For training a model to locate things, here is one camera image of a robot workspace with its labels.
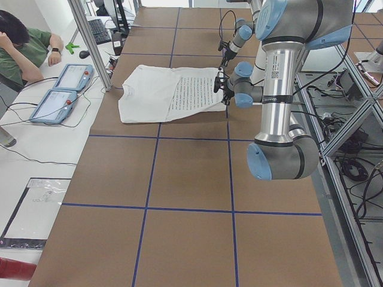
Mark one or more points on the person in green shirt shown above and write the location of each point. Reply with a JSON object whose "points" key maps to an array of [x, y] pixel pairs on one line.
{"points": [[24, 50]]}

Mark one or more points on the near blue teach pendant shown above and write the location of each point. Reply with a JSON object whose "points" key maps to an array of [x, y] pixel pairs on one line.
{"points": [[54, 107]]}

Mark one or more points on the brown table mat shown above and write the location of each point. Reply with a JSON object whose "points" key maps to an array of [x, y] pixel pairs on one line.
{"points": [[174, 204]]}

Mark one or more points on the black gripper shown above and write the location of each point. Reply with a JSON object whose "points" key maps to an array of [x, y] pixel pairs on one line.
{"points": [[228, 53], [224, 87]]}

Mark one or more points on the blue teach pendant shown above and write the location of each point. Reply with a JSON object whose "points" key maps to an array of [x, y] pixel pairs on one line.
{"points": [[74, 77], [54, 107]]}

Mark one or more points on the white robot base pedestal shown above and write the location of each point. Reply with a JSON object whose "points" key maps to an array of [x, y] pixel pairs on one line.
{"points": [[258, 73]]}

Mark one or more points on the far blue teach pendant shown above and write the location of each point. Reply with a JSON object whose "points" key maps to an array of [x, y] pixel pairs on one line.
{"points": [[74, 77]]}

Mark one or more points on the aluminium frame post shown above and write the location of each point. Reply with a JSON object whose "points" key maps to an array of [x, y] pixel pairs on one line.
{"points": [[86, 33]]}

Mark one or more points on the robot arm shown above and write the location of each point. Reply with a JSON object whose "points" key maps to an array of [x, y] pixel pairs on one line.
{"points": [[287, 32], [243, 31]]}

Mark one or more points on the aluminium frame rack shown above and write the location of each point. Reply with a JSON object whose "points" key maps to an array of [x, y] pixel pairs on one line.
{"points": [[341, 93]]}

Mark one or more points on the red cylinder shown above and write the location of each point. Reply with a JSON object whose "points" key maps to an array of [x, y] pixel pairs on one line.
{"points": [[16, 270]]}

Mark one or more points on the clear plastic sheet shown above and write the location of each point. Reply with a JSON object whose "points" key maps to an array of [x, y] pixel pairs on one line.
{"points": [[33, 216]]}

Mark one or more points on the black keyboard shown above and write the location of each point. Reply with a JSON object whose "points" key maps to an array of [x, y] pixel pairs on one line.
{"points": [[99, 31]]}

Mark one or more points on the black monitor stand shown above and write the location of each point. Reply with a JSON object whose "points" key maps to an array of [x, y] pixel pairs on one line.
{"points": [[121, 31]]}

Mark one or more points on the black computer mouse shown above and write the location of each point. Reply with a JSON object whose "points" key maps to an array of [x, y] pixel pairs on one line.
{"points": [[84, 54]]}

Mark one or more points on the white printed t-shirt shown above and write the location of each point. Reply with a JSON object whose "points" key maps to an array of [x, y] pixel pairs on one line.
{"points": [[153, 94]]}

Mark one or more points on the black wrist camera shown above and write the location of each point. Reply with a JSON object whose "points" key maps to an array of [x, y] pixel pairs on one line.
{"points": [[218, 77], [223, 45]]}

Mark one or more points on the green plastic tool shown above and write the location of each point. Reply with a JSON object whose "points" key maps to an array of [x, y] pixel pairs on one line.
{"points": [[71, 47]]}

